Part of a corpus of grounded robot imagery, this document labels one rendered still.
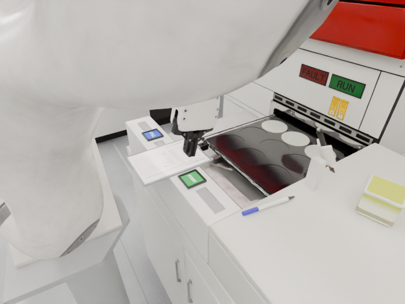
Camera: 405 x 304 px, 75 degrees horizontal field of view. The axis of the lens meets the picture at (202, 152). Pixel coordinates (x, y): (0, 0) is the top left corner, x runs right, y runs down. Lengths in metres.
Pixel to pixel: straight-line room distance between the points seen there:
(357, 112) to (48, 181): 0.90
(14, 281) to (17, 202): 0.51
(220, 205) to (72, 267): 0.39
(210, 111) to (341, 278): 0.40
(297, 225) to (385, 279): 0.17
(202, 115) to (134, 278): 1.25
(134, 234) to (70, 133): 1.65
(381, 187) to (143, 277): 1.31
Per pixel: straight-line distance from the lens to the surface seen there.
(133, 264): 1.72
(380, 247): 0.66
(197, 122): 0.58
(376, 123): 0.98
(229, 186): 0.80
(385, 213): 0.68
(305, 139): 1.04
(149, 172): 0.73
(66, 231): 0.37
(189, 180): 0.69
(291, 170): 0.87
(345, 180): 0.78
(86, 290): 0.98
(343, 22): 0.94
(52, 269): 0.79
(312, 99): 1.09
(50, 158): 0.24
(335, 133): 1.04
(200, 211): 0.62
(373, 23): 0.89
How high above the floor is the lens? 1.42
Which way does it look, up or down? 35 degrees down
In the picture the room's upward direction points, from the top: straight up
